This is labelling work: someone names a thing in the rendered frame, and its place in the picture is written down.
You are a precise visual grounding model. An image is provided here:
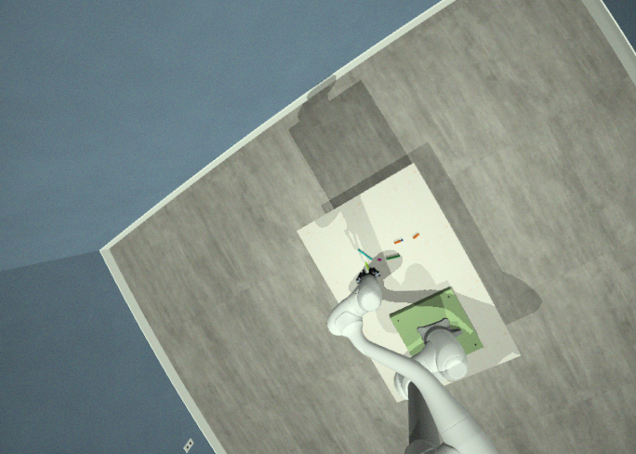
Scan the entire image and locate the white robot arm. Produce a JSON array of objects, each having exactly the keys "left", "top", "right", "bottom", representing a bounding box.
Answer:
[{"left": 327, "top": 274, "right": 499, "bottom": 454}]

